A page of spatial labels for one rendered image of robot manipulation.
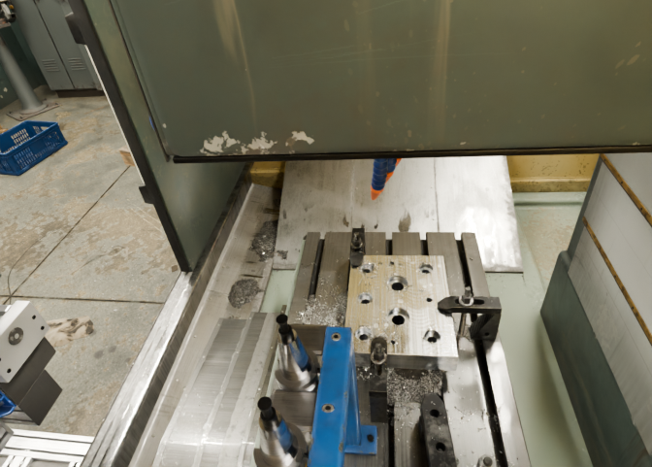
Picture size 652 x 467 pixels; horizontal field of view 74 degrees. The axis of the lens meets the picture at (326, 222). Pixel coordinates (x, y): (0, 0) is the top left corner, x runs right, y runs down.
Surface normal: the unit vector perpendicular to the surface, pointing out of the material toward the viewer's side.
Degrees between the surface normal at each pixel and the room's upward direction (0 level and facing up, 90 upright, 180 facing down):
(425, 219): 24
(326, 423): 0
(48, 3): 90
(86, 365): 0
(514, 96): 90
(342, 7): 90
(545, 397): 0
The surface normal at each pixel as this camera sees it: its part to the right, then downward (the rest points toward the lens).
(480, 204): -0.13, -0.46
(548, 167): -0.11, 0.62
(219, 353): -0.07, -0.86
